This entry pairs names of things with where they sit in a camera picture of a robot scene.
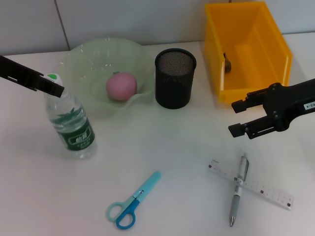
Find transparent plastic ruler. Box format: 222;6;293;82
206;158;295;211

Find yellow plastic bin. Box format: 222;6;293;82
204;1;293;104

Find clear bottle green label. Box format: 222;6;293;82
44;73;98;159

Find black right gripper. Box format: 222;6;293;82
228;78;315;140

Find pale green glass fruit plate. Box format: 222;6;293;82
58;36;157;120

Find silver ballpoint pen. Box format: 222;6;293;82
228;152;250;227

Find blue scissors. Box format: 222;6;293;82
106;171;162;230

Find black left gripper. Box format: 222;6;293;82
0;55;65;99

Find black mesh pen holder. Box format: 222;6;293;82
154;48;197;110

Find pink peach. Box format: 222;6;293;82
106;72;138;101

